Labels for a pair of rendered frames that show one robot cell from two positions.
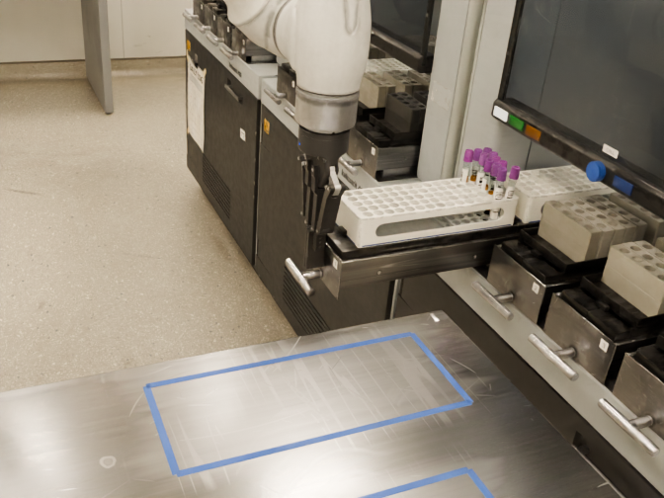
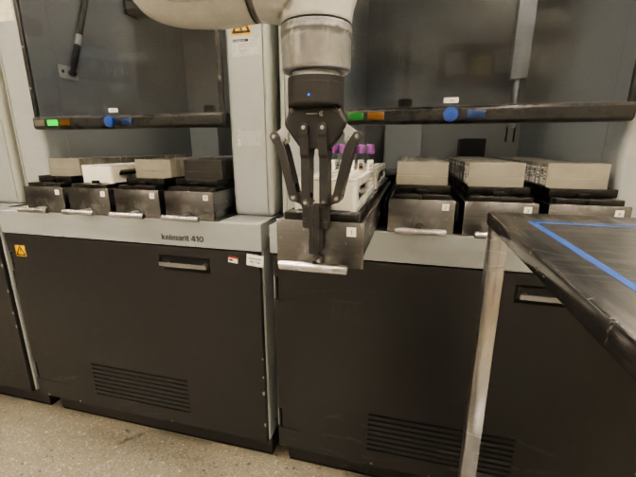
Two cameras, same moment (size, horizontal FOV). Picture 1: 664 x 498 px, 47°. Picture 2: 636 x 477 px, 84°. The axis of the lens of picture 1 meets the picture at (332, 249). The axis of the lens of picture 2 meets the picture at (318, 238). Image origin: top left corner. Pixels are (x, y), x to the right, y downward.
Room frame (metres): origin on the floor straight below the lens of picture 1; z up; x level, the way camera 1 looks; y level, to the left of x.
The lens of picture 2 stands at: (0.74, 0.41, 0.91)
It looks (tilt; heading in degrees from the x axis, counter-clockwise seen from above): 14 degrees down; 311
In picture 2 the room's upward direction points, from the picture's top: straight up
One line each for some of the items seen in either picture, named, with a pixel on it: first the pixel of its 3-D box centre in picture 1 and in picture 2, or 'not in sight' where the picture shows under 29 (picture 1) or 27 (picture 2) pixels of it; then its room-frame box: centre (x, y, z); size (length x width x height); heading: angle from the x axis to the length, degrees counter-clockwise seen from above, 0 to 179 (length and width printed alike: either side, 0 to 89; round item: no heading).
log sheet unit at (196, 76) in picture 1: (193, 102); not in sight; (2.75, 0.57, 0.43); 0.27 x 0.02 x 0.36; 26
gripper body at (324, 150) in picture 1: (322, 154); (316, 114); (1.07, 0.03, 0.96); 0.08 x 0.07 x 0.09; 26
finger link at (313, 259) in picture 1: (315, 247); (318, 228); (1.06, 0.03, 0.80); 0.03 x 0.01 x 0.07; 116
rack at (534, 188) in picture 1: (576, 192); (362, 176); (1.30, -0.43, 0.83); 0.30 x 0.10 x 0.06; 116
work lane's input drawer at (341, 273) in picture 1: (488, 230); (352, 205); (1.22, -0.27, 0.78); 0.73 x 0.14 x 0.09; 116
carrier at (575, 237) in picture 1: (567, 232); (421, 175); (1.09, -0.37, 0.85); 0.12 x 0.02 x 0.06; 27
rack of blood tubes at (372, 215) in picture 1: (426, 211); (342, 188); (1.16, -0.15, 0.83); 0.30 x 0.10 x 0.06; 116
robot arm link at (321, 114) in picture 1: (326, 106); (316, 54); (1.07, 0.03, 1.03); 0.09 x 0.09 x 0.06
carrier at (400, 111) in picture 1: (401, 114); (204, 171); (1.59, -0.12, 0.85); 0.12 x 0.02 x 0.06; 27
